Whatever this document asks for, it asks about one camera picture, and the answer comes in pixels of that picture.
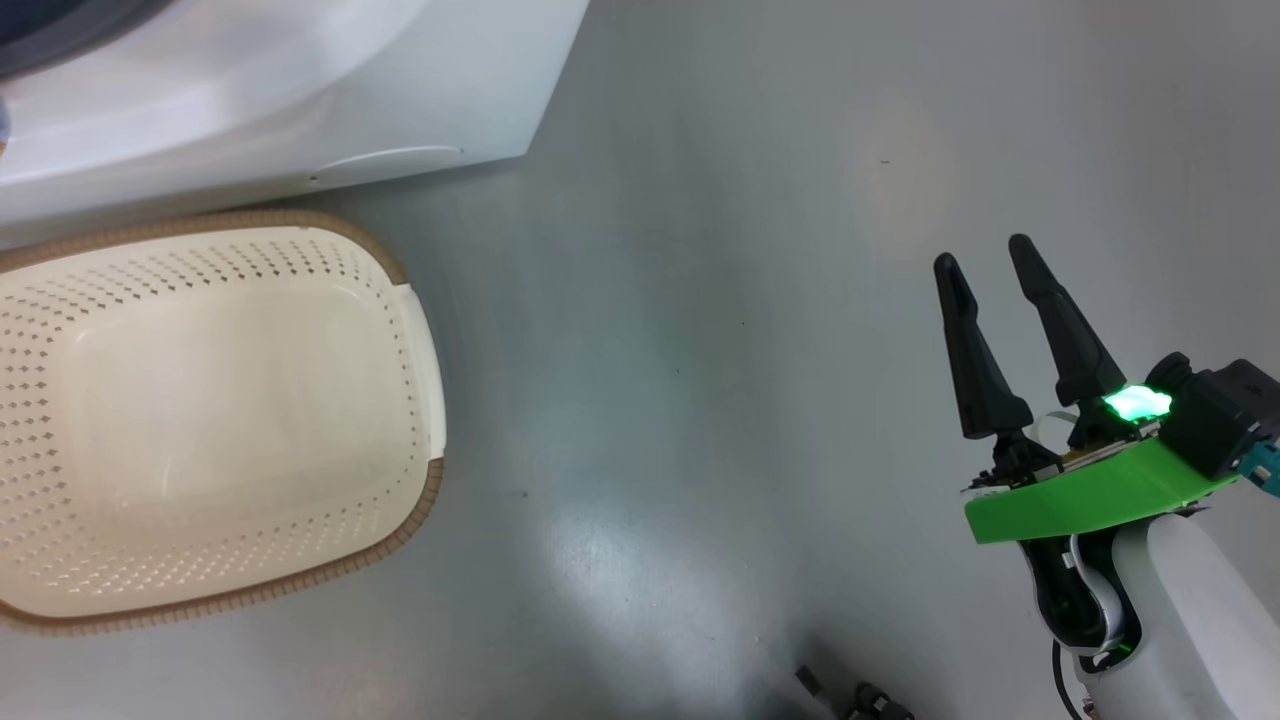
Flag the cream perforated laundry basket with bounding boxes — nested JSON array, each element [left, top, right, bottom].
[[0, 210, 446, 636]]

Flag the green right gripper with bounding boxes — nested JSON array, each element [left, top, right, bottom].
[[933, 234, 1241, 546]]

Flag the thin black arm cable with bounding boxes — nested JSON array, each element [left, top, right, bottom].
[[1050, 640, 1089, 720]]

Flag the white front-load washing machine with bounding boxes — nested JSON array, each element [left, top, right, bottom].
[[0, 0, 591, 251]]

